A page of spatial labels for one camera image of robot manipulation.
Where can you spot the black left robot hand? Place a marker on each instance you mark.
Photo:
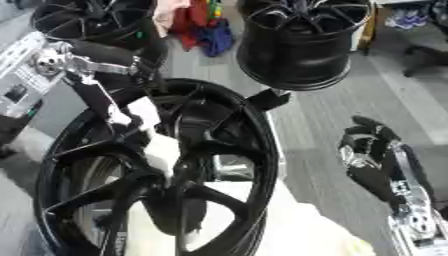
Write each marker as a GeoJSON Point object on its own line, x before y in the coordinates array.
{"type": "Point", "coordinates": [111, 53]}

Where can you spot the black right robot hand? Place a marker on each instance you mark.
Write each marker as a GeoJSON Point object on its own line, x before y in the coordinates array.
{"type": "Point", "coordinates": [373, 180]}

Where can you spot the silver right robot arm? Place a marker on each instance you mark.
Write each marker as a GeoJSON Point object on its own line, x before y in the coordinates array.
{"type": "Point", "coordinates": [421, 230]}

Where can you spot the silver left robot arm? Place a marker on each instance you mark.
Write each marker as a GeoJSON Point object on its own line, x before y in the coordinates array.
{"type": "Point", "coordinates": [26, 66]}

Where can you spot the black wheel clamp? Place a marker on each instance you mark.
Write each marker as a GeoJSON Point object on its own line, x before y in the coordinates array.
{"type": "Point", "coordinates": [269, 99]}

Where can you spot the black wheel rim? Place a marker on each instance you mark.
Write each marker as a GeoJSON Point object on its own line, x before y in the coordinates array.
{"type": "Point", "coordinates": [297, 50]}

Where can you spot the large black spoked wheel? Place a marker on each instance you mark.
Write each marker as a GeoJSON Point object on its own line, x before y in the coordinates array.
{"type": "Point", "coordinates": [163, 203]}

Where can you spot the red bag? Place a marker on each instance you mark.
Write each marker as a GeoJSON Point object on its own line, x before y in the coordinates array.
{"type": "Point", "coordinates": [189, 23]}

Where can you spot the blue bag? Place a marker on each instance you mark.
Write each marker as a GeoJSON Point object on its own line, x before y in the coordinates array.
{"type": "Point", "coordinates": [217, 38]}

